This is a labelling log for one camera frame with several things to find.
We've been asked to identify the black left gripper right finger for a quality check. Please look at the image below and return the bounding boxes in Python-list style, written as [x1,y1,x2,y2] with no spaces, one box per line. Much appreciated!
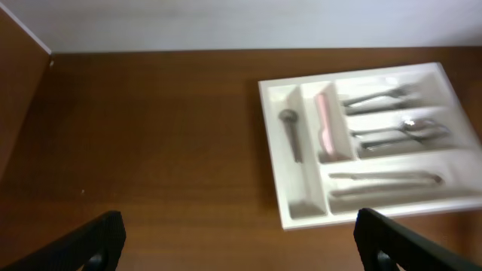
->
[353,208,481,271]

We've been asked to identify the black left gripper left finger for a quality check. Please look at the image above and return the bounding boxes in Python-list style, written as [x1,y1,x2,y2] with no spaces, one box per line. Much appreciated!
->
[2,211,127,271]

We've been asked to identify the small steel teaspoon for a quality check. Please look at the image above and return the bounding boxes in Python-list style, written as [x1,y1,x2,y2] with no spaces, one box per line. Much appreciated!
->
[279,109,296,162]
[291,111,303,163]

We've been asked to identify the steel fork in tray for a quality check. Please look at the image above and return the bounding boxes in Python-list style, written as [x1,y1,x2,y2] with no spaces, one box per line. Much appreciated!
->
[341,85,414,108]

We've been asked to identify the dark metal chopstick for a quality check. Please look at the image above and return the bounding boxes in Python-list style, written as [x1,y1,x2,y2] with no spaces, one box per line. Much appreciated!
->
[329,172,444,184]

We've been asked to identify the white plastic cutlery tray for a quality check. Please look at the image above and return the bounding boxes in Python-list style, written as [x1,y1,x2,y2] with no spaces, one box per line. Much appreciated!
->
[259,62,481,230]

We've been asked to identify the pink white plastic knife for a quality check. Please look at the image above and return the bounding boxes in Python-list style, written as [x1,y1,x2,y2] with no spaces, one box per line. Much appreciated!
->
[315,93,336,160]

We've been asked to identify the large steel spoon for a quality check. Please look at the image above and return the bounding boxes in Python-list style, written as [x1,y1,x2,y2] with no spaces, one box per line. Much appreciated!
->
[350,118,438,137]
[360,126,451,151]

